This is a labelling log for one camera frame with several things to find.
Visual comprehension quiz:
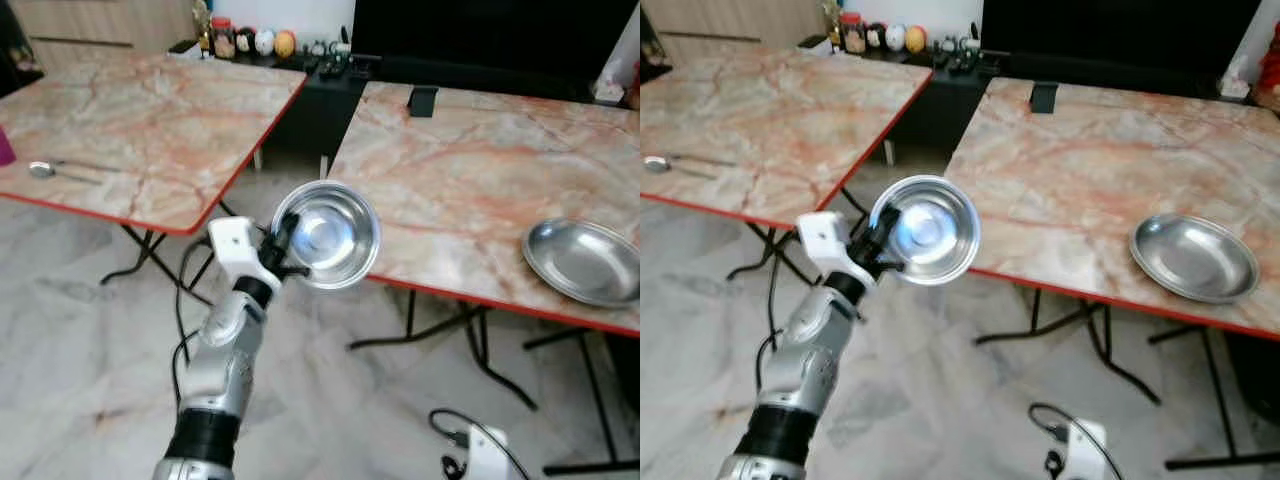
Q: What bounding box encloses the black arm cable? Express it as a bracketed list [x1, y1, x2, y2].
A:
[171, 238, 218, 406]
[755, 235, 811, 391]
[1029, 402, 1129, 480]
[429, 407, 532, 480]

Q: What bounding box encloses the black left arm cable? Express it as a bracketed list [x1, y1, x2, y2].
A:
[755, 235, 811, 391]
[171, 238, 218, 406]

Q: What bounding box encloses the black television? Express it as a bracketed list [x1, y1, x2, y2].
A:
[979, 0, 1264, 100]
[350, 0, 641, 102]

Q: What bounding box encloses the marble folding table red edge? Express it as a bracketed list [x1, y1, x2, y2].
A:
[944, 76, 1280, 472]
[328, 81, 641, 477]
[640, 45, 934, 282]
[0, 52, 309, 287]

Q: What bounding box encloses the shallow steel plate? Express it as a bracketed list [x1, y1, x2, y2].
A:
[1130, 212, 1261, 306]
[522, 218, 641, 309]

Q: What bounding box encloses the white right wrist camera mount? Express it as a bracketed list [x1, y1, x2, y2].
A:
[464, 425, 513, 480]
[1064, 419, 1111, 480]

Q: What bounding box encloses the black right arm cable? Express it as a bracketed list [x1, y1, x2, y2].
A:
[429, 407, 532, 480]
[1029, 402, 1129, 480]

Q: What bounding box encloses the steel spoon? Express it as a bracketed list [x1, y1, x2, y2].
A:
[28, 160, 103, 187]
[644, 155, 719, 182]

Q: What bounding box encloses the light wood cabinet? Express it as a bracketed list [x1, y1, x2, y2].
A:
[640, 0, 829, 67]
[10, 0, 201, 73]

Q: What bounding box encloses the round steel bowl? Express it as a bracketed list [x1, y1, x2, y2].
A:
[271, 180, 382, 292]
[867, 175, 983, 288]

